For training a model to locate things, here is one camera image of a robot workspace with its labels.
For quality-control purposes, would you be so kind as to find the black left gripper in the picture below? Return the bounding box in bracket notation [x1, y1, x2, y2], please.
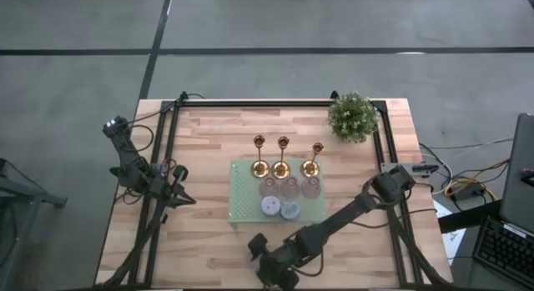
[144, 163, 197, 209]

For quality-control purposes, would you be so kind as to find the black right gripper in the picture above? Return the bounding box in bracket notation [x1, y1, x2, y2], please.
[249, 233, 301, 291]

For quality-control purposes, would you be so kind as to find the teal leaf patterned candle tin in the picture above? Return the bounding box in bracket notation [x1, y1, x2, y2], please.
[280, 200, 302, 221]

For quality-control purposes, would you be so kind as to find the gold metal candlestick holder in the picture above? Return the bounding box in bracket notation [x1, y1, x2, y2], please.
[299, 142, 325, 178]
[270, 135, 292, 180]
[249, 133, 271, 179]

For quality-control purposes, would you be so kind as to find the pale green perforated metal shelf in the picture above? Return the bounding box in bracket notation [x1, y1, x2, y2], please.
[227, 158, 329, 224]

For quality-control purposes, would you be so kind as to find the dark metal stand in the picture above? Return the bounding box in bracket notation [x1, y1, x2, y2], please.
[0, 157, 68, 291]

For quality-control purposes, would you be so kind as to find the green potted plant black pot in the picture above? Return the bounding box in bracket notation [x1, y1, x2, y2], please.
[326, 90, 380, 144]

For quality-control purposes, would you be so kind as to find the white paper sheet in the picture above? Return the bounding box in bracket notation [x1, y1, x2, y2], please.
[433, 198, 467, 265]

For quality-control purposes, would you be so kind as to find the black desk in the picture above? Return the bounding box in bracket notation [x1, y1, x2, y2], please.
[437, 198, 534, 291]

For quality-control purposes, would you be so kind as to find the black power adapter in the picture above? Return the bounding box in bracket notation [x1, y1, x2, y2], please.
[452, 184, 487, 202]

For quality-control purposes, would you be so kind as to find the black keyboard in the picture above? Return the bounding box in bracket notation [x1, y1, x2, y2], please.
[472, 217, 534, 288]

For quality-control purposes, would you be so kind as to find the grey laptop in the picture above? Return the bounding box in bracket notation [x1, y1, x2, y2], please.
[499, 113, 534, 234]

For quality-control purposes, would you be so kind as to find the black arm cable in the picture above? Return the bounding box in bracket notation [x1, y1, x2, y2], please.
[124, 123, 155, 153]

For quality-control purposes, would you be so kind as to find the black aluminium table frame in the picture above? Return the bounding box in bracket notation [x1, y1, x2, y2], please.
[99, 90, 451, 290]

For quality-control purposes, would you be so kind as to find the yellow cable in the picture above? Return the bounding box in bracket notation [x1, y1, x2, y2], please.
[444, 157, 511, 203]

